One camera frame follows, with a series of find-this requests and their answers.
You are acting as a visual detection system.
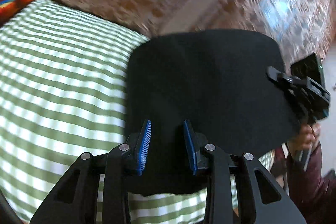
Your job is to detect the black pants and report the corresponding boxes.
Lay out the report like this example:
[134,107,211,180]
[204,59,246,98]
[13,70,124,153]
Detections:
[124,30,300,196]

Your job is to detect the person's right hand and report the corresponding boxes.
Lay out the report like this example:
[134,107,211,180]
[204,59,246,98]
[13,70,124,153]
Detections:
[287,123,321,157]

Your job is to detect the maroon jacket sleeve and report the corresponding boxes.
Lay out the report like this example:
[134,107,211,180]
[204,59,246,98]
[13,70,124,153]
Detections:
[286,145,335,223]

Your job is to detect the green checkered bed sheet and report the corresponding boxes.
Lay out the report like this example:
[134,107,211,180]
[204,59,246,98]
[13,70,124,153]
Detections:
[0,0,276,224]

